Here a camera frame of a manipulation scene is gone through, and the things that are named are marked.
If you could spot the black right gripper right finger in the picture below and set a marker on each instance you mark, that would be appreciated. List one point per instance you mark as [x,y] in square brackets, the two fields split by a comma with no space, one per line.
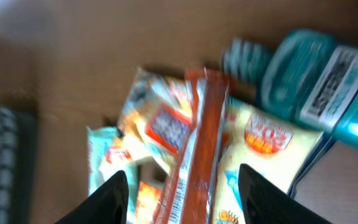
[264,203]

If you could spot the light blue wipes pack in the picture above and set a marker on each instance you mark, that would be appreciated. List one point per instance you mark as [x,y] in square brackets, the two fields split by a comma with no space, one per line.
[102,165]

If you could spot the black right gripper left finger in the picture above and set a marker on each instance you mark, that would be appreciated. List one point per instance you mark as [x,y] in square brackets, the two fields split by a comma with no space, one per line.
[107,205]

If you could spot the cream chips snack bag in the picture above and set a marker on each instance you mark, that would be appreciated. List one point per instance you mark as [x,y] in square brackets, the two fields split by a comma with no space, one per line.
[156,121]

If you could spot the grey plastic mesh basket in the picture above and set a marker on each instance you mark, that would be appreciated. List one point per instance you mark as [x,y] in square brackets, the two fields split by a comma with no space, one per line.
[18,145]

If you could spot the orange small snack box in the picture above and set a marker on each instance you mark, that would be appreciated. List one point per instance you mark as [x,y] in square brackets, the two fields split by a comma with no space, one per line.
[147,201]

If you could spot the blue mouthwash bottle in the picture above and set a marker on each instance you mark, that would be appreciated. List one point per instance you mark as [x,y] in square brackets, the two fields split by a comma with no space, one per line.
[311,79]

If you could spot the red Top snack wrapper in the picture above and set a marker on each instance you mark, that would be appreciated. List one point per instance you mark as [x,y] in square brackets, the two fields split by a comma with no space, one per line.
[189,191]

